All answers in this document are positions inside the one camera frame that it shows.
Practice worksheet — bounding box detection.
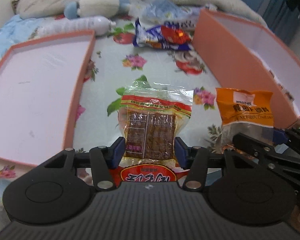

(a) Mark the orange sausage snack bag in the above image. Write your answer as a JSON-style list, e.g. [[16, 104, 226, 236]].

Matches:
[[109, 164, 189, 186]]

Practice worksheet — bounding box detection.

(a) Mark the clear red spicy snack bag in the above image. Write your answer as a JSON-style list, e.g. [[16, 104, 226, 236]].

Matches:
[[117, 80, 194, 167]]

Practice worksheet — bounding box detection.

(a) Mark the pink gift box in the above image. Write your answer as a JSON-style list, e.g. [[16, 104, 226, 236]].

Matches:
[[192, 9, 300, 128]]

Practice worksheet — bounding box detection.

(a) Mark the small red foil candy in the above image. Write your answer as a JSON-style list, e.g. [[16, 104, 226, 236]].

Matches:
[[160, 25, 192, 44]]

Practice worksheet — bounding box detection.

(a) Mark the fruit print mat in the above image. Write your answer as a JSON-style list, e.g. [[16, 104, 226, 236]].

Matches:
[[27, 4, 241, 181]]

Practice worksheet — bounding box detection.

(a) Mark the blue white snack bag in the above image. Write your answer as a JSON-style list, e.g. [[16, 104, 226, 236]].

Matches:
[[133, 18, 193, 51]]

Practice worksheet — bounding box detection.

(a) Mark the pale blue plastic bag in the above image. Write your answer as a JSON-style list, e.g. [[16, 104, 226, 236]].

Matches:
[[128, 0, 202, 30]]

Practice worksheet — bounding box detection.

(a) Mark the orange paper snack bag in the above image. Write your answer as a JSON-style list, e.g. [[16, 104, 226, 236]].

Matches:
[[216, 88, 274, 153]]

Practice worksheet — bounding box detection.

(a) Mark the person right hand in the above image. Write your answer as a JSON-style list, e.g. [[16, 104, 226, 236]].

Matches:
[[288, 205, 300, 233]]

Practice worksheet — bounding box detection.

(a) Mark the blue curtain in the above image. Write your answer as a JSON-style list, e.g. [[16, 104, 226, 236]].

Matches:
[[263, 0, 300, 45]]

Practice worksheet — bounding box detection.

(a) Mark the blue bed sheet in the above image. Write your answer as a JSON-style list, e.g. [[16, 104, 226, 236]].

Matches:
[[0, 15, 52, 60]]

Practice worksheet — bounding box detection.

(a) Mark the white spray bottle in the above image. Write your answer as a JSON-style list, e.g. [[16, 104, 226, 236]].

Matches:
[[37, 16, 116, 37]]

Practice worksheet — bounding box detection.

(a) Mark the pink box lid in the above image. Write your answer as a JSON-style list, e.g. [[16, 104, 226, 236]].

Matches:
[[0, 30, 95, 166]]

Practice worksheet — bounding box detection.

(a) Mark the white blue plush toy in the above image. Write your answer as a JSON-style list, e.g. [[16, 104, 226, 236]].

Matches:
[[63, 0, 134, 20]]

